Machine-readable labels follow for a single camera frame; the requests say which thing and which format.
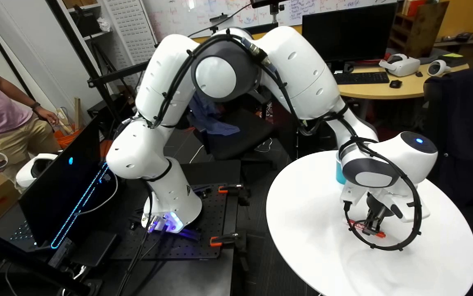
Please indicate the round wooden desk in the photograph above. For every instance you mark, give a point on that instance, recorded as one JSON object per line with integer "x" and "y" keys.
{"x": 395, "y": 90}

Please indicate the black orange bar clamp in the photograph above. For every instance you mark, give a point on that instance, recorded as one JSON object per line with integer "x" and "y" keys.
{"x": 223, "y": 238}
{"x": 231, "y": 189}

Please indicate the black camera stand pole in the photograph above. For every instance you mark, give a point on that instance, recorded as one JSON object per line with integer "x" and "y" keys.
{"x": 8, "y": 248}

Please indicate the black computer tower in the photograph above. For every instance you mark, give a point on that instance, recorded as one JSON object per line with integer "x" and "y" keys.
{"x": 312, "y": 145}

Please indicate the black swivel office chair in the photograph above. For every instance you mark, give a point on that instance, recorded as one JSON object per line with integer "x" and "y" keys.
{"x": 243, "y": 136}

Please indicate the person in pink shirt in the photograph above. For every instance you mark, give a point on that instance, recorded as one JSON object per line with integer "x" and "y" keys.
{"x": 1, "y": 115}

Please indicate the white pegboard panel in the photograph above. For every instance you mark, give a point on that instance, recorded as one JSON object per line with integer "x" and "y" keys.
{"x": 133, "y": 26}

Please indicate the black computer mouse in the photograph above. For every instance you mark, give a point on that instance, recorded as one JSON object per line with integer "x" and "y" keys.
{"x": 395, "y": 84}

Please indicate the brown wooden shelf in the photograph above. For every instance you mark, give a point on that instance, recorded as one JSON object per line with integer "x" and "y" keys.
{"x": 420, "y": 25}

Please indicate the black metal boom bar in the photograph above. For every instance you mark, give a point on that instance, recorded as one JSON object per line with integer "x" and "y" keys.
{"x": 116, "y": 74}

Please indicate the black keyboard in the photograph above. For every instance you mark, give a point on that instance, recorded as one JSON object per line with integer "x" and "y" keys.
{"x": 361, "y": 77}

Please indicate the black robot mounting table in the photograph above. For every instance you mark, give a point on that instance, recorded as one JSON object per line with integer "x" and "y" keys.
{"x": 193, "y": 273}

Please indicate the white VR controller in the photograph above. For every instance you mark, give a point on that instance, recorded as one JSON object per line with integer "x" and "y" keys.
{"x": 438, "y": 67}

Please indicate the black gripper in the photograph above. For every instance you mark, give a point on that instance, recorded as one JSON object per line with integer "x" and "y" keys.
{"x": 377, "y": 204}

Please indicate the black computer monitor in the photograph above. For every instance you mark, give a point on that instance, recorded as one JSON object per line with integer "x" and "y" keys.
{"x": 349, "y": 33}

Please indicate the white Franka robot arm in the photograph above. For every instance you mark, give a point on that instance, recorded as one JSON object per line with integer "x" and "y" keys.
{"x": 303, "y": 71}

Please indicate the black laptop with blue light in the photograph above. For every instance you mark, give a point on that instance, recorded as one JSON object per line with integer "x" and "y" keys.
{"x": 62, "y": 191}

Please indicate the white VR headset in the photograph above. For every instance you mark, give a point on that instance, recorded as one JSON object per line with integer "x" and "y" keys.
{"x": 34, "y": 166}
{"x": 402, "y": 66}

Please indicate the small green flat object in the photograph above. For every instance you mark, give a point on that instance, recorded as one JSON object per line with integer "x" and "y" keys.
{"x": 454, "y": 54}

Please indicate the whiteboard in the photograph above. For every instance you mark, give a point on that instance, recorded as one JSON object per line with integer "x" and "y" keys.
{"x": 182, "y": 16}

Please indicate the black metal shelf rack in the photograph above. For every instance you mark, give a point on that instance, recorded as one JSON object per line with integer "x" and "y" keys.
{"x": 83, "y": 21}

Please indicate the blue jacket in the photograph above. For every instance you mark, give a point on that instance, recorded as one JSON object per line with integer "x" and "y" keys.
{"x": 215, "y": 123}

